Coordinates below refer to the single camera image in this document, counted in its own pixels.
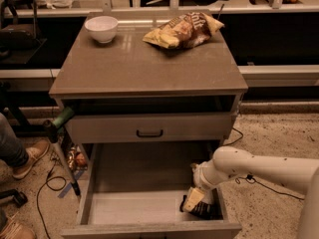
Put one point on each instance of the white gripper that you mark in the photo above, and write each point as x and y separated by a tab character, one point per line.
201	180

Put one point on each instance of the dark rxbar chocolate bar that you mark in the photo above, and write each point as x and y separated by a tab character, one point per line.
207	211

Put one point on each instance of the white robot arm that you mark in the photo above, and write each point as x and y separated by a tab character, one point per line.
298	174

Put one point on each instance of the open grey middle drawer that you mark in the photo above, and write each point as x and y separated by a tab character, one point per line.
135	191

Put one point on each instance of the grey top drawer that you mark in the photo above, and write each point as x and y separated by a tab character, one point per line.
179	127

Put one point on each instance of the grey drawer cabinet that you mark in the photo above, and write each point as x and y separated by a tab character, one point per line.
131	77

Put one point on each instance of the blue tape strip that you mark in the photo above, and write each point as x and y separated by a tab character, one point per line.
70	186

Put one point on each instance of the orange snack packet on floor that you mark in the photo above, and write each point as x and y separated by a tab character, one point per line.
76	160

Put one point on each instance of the yellow brown chip bag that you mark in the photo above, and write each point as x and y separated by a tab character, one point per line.
184	32

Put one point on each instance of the tan shoe upper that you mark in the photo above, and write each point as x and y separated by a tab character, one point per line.
35	153

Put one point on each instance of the tan shoe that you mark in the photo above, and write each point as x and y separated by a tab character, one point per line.
35	153
15	230

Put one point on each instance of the black caster leg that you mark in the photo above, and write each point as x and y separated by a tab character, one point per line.
17	196

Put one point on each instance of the tan shoe lower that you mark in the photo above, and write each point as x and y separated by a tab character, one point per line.
15	230

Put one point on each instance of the blue jeans leg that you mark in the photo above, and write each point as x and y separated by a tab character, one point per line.
12	151

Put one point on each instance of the white ceramic bowl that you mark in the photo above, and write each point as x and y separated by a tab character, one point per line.
102	29

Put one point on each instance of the black chair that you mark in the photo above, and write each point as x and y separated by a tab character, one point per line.
19	42

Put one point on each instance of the green handled clamp tool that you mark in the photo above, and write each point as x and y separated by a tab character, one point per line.
54	129

